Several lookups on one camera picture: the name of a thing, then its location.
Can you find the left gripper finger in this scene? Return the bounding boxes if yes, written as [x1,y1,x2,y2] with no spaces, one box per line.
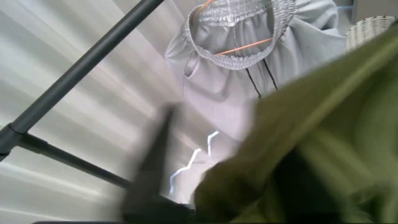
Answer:
[121,104,194,224]

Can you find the pale grey shorts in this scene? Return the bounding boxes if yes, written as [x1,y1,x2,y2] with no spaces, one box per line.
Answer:
[164,0,349,144]

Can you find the pink clothes hanger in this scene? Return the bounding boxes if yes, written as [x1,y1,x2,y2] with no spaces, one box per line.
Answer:
[192,0,274,57]

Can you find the green garment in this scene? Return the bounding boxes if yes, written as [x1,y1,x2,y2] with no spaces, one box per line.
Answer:
[192,21,398,224]

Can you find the black clothes rack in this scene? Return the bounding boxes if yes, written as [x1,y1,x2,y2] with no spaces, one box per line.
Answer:
[0,0,165,190]

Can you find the white laundry basket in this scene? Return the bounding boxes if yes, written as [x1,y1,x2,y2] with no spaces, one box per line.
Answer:
[345,15,398,50]

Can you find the white curtain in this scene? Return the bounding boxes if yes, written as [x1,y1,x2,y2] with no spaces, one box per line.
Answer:
[0,0,218,224]

